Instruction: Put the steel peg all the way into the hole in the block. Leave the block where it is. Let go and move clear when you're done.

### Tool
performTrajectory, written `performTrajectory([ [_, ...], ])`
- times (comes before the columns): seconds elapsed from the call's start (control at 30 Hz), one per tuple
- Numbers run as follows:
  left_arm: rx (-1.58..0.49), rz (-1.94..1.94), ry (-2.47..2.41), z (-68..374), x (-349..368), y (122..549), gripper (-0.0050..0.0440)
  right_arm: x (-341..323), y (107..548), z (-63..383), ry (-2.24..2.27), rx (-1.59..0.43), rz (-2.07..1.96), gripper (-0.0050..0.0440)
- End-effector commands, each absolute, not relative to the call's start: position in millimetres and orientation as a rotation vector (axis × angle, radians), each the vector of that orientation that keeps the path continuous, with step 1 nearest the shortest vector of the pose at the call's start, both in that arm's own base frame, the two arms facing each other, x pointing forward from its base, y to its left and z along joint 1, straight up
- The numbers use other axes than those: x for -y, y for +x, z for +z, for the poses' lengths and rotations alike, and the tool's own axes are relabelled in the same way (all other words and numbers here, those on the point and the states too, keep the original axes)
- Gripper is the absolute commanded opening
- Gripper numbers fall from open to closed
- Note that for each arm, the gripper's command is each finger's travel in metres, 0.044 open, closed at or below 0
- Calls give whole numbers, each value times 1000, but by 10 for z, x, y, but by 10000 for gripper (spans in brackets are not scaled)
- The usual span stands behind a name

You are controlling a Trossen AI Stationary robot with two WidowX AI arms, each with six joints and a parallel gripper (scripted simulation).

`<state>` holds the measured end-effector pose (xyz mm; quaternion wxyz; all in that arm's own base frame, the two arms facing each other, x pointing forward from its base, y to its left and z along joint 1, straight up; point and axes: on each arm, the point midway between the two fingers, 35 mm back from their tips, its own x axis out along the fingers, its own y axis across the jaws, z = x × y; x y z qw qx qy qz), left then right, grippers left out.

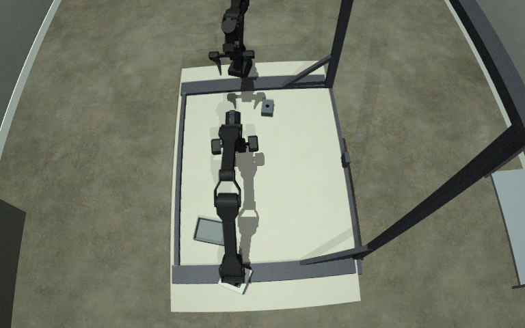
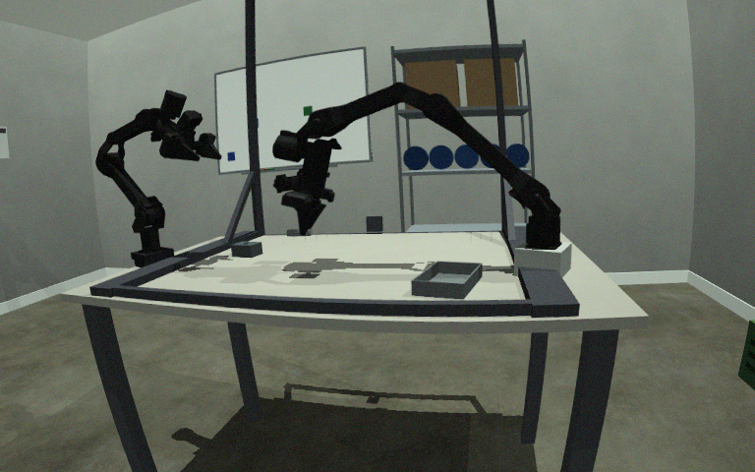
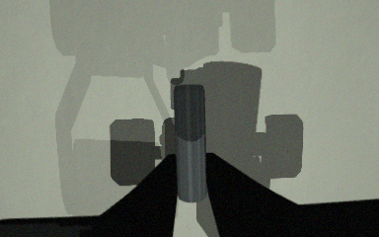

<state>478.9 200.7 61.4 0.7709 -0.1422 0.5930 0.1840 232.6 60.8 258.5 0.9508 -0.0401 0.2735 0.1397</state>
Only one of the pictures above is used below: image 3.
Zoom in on dark grey cylinder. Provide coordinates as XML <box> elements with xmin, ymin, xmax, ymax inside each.
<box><xmin>174</xmin><ymin>84</ymin><xmax>207</xmax><ymax>202</ymax></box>

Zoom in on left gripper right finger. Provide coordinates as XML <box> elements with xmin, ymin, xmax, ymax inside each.
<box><xmin>206</xmin><ymin>153</ymin><xmax>379</xmax><ymax>237</ymax></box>

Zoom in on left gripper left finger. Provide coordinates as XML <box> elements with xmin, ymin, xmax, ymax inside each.
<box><xmin>0</xmin><ymin>154</ymin><xmax>178</xmax><ymax>237</ymax></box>

